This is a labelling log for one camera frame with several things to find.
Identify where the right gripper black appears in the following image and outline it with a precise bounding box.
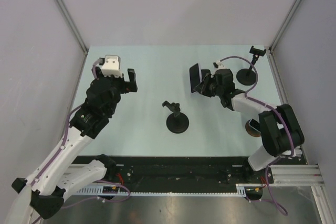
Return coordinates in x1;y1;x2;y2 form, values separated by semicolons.
194;73;223;97

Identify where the phone with lilac case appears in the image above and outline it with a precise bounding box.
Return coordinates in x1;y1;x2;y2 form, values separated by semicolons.
189;63;202;93

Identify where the black phone stand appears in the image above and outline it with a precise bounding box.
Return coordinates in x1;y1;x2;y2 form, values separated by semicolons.
162;101;189;134
236;46;267;86

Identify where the phone with light blue case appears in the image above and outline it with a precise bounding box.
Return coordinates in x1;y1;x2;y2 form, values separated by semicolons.
248;119;261;133

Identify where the brown round phone stand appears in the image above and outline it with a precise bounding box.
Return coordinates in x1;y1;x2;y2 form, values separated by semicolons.
245;120;261;137

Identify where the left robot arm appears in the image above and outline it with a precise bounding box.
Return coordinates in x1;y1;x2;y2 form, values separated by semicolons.
5;67;138;223

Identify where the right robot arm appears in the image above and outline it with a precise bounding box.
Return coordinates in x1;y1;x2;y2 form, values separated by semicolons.
189;65;305;183

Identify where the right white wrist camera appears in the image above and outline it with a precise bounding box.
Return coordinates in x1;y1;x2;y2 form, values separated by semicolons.
213;60;226;69

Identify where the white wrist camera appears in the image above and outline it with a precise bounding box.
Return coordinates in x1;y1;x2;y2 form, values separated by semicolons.
101;55;123;78
213;60;226;69

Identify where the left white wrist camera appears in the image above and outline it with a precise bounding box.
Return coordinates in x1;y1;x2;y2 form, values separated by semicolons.
101;55;123;78

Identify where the right aluminium frame post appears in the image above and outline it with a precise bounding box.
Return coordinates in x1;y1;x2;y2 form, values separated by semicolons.
268;0;319;52

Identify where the aluminium frame post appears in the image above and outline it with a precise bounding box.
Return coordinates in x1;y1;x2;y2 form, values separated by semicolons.
268;0;319;52
54;0;88;55

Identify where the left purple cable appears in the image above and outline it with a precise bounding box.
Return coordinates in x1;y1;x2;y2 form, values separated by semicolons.
31;58;131;222

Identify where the purple cable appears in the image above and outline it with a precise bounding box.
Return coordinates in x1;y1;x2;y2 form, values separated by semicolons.
219;56;297;216
31;58;131;222

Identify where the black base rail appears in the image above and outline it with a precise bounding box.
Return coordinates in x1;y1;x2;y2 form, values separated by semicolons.
68;155;308;193

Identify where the white cable duct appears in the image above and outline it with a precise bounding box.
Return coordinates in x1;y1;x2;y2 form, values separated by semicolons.
78;184;248;197

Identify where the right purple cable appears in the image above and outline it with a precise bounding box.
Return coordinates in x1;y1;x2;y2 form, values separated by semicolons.
219;56;297;216

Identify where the left aluminium frame post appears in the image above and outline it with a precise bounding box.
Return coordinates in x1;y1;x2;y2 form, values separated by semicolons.
54;0;88;55

